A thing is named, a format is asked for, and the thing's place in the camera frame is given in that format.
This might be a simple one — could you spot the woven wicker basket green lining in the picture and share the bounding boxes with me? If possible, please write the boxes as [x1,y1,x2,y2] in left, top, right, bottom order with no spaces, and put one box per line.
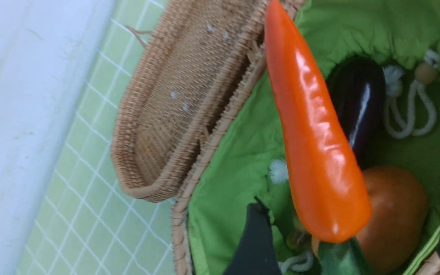
[173,0,440,275]

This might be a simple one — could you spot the orange toy carrot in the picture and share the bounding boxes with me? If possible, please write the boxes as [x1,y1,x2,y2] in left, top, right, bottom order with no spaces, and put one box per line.
[264,0,373,275]

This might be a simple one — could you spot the brown toy potato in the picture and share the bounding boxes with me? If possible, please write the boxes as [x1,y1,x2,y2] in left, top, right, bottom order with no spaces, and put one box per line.
[312,166,430,275]

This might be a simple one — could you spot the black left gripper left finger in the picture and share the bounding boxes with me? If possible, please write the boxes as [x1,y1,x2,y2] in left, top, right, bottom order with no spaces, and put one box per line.
[223,196,281,275]

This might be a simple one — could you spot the purple toy eggplant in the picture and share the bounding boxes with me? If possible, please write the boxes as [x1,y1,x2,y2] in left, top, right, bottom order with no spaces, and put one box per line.
[325,56,386,167]

